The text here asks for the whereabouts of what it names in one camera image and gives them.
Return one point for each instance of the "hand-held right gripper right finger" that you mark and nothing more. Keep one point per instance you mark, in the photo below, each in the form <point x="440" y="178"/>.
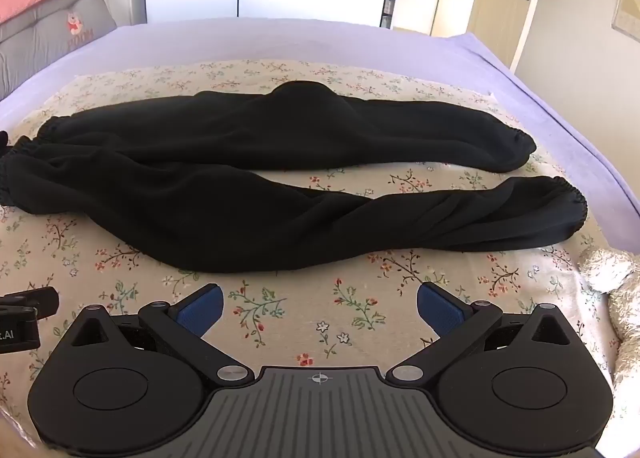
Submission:
<point x="440" y="310"/>

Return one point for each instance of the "grey headboard cushion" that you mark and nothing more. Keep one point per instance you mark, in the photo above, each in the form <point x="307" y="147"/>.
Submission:
<point x="45" y="27"/>

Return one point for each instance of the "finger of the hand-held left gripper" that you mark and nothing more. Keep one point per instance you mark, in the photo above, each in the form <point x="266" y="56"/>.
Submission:
<point x="42" y="299"/>

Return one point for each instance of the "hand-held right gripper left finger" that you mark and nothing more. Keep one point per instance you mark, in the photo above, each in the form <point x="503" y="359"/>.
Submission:
<point x="202" y="310"/>

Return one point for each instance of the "white fluffy plush toy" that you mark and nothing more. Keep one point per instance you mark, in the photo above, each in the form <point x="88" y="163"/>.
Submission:
<point x="625" y="328"/>

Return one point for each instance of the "floral cream blanket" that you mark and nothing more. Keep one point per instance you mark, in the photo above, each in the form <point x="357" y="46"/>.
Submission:
<point x="325" y="288"/>

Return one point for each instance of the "purple bed sheet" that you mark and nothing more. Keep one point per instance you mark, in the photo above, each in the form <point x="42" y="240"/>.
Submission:
<point x="300" y="42"/>

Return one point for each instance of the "black pants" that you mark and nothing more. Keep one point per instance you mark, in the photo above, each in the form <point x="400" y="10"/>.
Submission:
<point x="200" y="218"/>

